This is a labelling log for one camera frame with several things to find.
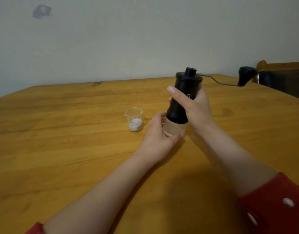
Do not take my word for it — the red left sleeve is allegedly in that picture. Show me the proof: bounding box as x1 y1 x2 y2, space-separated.
25 221 45 234

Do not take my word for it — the black chair pad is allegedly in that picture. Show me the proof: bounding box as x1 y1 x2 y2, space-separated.
258 70 299 101

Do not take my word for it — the person's right hand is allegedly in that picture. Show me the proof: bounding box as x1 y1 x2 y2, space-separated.
167 84 216 134

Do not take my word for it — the black hand grinder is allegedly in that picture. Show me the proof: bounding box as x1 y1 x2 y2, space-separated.
166 66 260 124

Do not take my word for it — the person's right forearm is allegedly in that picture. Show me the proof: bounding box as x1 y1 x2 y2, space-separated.
198 124 279 197

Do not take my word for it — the clear grinder jar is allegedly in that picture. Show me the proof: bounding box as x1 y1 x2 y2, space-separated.
163 117 188 138

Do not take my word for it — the person's left forearm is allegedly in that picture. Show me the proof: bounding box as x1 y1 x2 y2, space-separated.
43 154 160 234

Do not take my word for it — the wooden chair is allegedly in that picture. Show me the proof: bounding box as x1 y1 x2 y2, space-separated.
252 60 299 101

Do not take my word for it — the red right sleeve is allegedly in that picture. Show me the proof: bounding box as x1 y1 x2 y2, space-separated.
239 172 299 234

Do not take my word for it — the clear plastic cup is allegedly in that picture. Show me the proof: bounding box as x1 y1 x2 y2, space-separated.
124 107 144 132

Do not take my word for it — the red sleeve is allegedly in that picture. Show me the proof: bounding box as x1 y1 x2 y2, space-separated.
239 172 299 234
25 221 45 234

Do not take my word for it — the person's left hand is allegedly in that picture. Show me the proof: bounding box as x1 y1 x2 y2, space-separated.
135 112 186 166

